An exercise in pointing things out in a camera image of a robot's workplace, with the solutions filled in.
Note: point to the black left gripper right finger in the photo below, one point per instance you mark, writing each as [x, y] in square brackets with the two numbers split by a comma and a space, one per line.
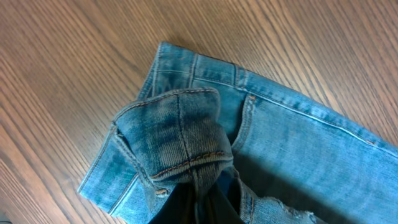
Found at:
[215, 208]

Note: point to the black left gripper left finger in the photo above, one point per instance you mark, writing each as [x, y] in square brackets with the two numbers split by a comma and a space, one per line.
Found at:
[179, 207]

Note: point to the light blue denim jeans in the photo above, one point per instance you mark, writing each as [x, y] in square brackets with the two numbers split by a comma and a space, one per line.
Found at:
[277, 155]

